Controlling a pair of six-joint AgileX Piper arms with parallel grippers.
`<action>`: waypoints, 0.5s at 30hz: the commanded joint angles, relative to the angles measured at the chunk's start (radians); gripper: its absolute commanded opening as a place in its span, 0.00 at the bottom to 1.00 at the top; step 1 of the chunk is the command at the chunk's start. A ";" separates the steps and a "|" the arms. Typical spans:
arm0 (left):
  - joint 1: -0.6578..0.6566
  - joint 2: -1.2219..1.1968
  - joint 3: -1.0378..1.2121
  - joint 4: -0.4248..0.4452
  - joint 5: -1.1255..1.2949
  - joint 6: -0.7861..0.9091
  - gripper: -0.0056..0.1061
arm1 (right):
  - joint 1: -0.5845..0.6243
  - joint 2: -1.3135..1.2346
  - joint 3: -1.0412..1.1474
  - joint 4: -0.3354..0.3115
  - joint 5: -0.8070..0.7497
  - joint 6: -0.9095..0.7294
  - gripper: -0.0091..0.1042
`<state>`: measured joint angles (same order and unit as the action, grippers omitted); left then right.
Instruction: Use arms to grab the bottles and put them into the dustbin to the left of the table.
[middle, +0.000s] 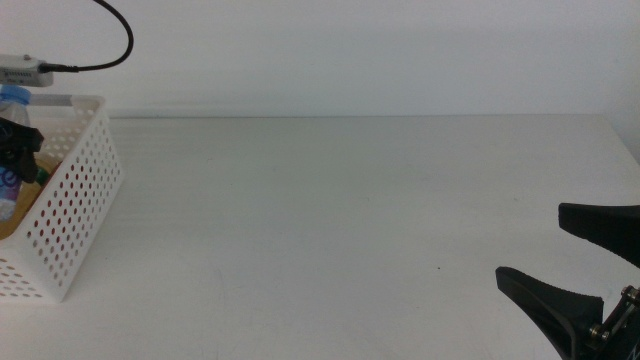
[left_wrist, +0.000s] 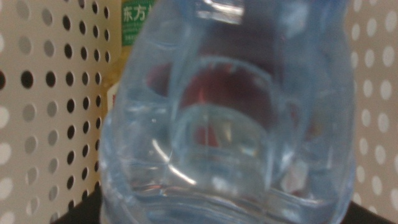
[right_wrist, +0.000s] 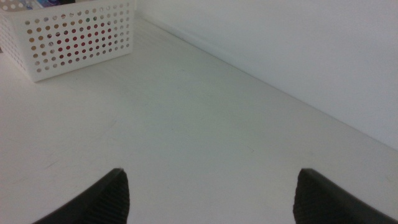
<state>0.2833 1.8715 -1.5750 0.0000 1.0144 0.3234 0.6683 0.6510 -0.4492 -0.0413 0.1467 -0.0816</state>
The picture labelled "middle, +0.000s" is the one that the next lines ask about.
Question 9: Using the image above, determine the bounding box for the small water bottle blue cap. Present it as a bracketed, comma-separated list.
[0, 84, 32, 223]

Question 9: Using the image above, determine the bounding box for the yellow liquid bottle green label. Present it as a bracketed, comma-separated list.
[0, 158, 62, 240]

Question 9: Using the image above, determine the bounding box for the white perforated plastic basket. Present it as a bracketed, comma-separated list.
[0, 95, 124, 304]

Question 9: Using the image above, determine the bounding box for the black braided left camera cable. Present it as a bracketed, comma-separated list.
[38, 0, 135, 74]

